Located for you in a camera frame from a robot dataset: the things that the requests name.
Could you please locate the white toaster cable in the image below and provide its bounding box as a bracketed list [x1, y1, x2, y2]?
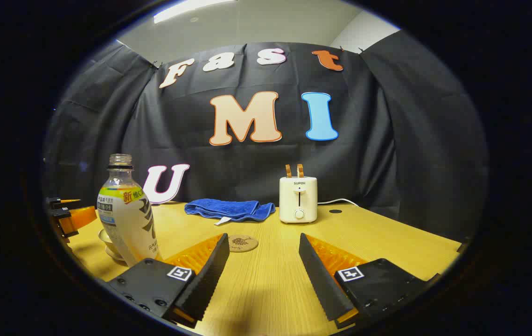
[317, 198, 360, 207]

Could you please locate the cream white toaster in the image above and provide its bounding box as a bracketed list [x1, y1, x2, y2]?
[279, 176, 318, 224]

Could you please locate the white teacup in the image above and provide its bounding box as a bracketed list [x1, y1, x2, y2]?
[98, 229, 126, 262]

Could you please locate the blue folded towel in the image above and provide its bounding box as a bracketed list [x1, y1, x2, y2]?
[184, 199, 276, 226]

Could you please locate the round brown coaster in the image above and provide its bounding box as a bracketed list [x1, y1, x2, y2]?
[227, 234, 259, 253]

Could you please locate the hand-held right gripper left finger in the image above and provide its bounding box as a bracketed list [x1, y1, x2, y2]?
[106, 232, 230, 329]

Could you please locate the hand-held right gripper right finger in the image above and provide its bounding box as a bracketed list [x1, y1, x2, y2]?
[298, 232, 441, 330]

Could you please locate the black backdrop cloth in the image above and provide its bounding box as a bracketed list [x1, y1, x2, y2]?
[44, 30, 488, 243]

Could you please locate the clear water bottle white label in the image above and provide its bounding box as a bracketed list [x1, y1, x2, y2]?
[97, 154, 160, 266]

